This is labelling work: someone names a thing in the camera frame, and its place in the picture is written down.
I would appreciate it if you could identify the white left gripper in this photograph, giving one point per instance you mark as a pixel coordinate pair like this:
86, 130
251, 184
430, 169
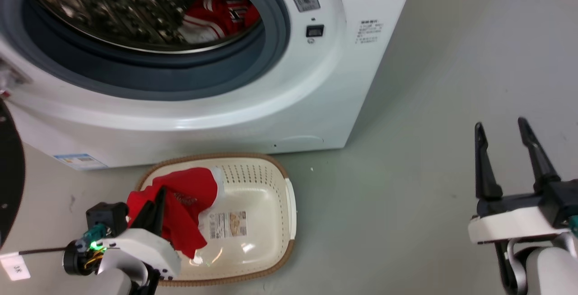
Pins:
144, 247

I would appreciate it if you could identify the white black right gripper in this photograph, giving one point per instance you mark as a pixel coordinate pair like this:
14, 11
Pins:
524, 218

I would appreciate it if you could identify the red garment white trim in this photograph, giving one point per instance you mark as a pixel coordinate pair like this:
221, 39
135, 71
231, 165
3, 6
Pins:
187, 209

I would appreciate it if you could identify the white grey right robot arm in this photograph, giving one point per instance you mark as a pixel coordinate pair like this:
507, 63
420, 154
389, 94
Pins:
542, 268

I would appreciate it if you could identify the cream laundry basket brown rim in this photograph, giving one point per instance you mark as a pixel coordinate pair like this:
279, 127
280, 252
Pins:
257, 195

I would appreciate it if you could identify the black washing machine door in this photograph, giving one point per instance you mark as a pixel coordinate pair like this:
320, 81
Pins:
10, 173

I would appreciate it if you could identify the white front-load washing machine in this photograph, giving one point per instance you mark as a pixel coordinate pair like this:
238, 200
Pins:
253, 105

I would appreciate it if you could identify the steel washing machine drum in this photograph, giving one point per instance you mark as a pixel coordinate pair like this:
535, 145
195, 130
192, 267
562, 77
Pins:
117, 10

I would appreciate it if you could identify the printed product sticker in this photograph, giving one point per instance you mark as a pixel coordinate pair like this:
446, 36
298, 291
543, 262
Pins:
228, 224

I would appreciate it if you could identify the blue energy label sticker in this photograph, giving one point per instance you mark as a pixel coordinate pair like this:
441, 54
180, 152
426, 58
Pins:
80, 161

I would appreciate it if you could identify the grey rubber door gasket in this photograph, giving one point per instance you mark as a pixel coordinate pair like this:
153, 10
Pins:
149, 71

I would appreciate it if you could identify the white paper tag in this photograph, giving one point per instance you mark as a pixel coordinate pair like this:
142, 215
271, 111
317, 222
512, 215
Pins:
15, 268

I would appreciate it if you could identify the small printed text sticker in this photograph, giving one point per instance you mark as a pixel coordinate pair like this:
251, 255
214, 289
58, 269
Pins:
369, 31

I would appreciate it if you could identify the red white garment with stripes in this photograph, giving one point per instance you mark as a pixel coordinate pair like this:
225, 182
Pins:
221, 12

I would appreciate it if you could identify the black door latch socket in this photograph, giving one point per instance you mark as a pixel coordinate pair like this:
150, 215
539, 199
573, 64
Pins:
314, 30

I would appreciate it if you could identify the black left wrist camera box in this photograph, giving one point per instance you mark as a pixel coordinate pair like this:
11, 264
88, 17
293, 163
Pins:
107, 217

